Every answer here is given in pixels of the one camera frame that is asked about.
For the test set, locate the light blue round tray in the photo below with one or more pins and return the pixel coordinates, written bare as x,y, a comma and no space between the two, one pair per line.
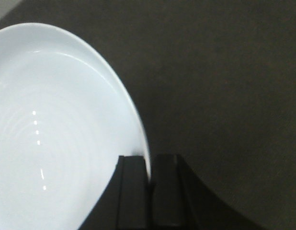
65,118

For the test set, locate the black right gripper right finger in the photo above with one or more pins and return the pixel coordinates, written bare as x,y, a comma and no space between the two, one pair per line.
181,201

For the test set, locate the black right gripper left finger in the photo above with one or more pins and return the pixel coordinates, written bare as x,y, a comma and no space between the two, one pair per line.
124,203

